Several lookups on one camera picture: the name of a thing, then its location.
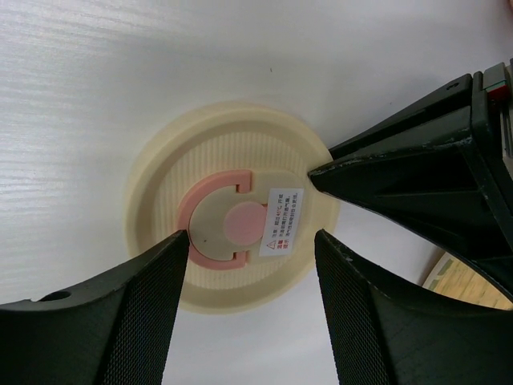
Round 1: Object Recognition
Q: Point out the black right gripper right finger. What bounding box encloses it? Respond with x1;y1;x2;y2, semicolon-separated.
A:
314;229;512;384

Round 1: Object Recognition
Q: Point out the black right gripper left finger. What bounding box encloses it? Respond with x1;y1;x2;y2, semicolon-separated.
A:
1;230;189;384

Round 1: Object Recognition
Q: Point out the cream lid pink handle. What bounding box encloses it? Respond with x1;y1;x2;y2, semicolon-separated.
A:
124;102;340;314

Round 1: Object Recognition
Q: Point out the bamboo mat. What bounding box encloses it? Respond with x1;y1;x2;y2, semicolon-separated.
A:
422;253;512;310

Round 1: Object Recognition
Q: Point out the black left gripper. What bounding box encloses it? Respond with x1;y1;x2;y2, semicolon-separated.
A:
309;61;512;297

